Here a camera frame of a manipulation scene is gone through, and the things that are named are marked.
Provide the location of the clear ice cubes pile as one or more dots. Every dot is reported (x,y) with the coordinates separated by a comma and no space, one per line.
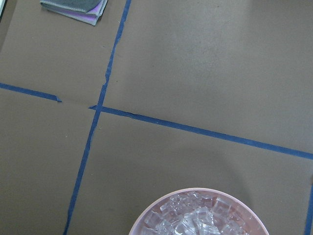
(194,213)

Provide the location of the pink bowl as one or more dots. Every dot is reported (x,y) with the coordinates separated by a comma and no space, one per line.
(257,227)

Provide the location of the folded grey cloth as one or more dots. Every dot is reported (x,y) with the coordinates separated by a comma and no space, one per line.
(87,11)

